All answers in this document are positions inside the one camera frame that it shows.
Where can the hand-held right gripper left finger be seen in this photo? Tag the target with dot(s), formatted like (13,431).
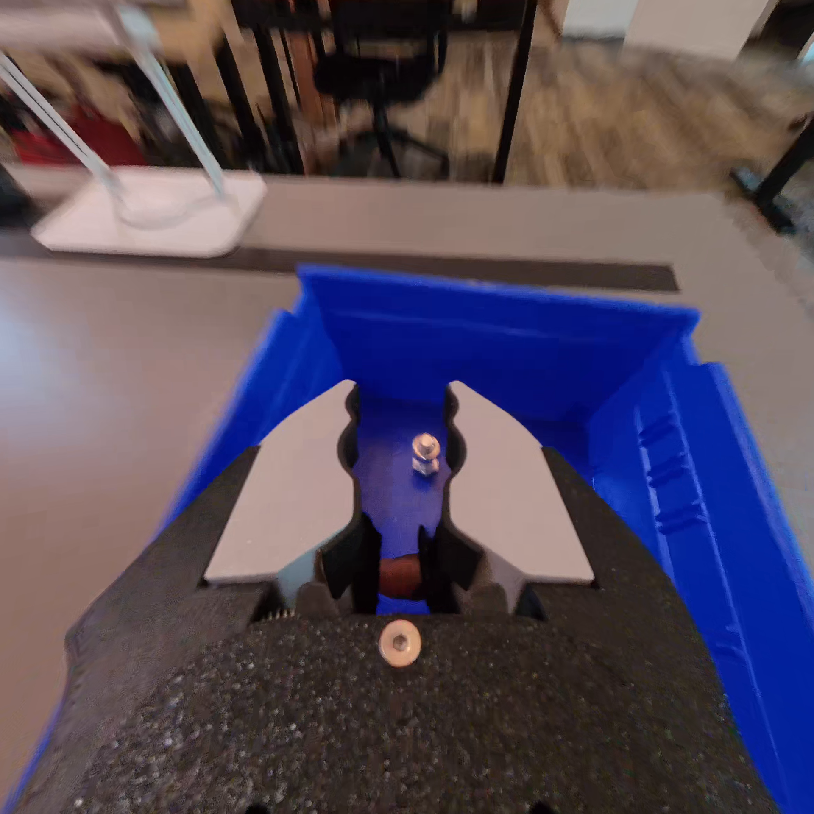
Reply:
(286,509)

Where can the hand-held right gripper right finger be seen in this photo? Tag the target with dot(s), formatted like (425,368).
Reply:
(515,509)

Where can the silver hex nut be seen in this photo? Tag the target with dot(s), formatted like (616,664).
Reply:
(426,445)

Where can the blue plastic bin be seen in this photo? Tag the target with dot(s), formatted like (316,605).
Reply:
(509,344)

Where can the white sign stand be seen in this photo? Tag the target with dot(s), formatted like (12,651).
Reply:
(153,216)

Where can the wooden desk with black legs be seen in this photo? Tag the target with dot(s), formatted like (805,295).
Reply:
(515,89)

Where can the red bag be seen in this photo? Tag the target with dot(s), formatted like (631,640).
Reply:
(64,137)

